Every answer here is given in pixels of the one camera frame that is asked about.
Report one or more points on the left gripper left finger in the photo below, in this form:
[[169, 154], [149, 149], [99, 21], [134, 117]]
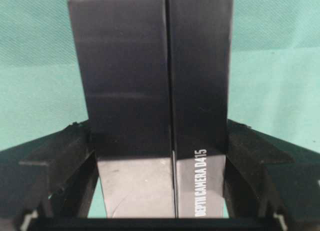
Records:
[[53, 176]]

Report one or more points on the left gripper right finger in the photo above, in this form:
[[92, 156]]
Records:
[[270, 178]]

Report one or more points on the black camera box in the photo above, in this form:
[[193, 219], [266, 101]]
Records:
[[155, 76]]

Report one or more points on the green table cloth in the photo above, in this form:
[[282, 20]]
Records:
[[274, 84]]

